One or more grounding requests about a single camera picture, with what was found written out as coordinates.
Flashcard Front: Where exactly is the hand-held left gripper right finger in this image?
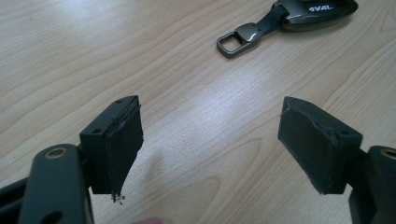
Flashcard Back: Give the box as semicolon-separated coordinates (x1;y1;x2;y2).
277;95;364;196

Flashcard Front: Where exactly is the black car key fob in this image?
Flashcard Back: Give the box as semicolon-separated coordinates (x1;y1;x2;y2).
216;0;360;59

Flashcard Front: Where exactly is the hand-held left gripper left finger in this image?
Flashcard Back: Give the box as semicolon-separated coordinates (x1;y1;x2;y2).
78;94;145;204

